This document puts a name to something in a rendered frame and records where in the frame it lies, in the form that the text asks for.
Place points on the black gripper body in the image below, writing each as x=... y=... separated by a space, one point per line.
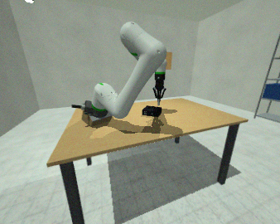
x=159 y=84

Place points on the black lighting desk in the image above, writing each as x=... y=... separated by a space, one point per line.
x=152 y=111

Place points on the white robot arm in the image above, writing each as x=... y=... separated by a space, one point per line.
x=151 y=55

